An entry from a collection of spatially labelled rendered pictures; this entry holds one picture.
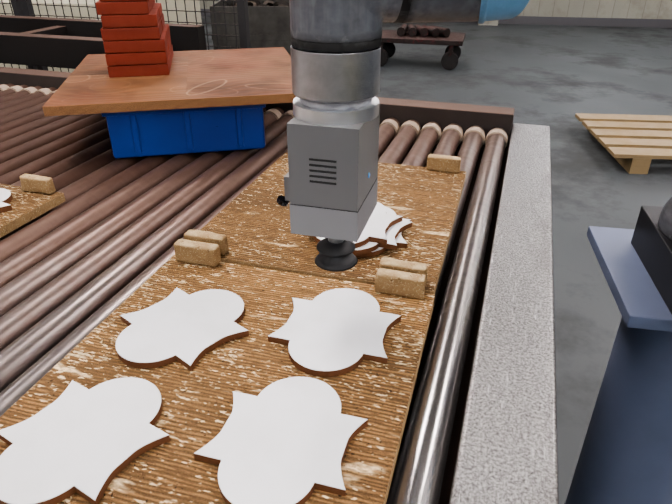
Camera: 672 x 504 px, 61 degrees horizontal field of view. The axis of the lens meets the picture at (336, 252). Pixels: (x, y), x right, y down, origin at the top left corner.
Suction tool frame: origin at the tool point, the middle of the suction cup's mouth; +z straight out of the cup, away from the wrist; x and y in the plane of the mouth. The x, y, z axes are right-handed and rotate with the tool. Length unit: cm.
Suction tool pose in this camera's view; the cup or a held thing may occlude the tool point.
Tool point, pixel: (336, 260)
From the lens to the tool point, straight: 57.5
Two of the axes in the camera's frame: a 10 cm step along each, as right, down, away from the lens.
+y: -2.7, 4.7, -8.4
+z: 0.0, 8.7, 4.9
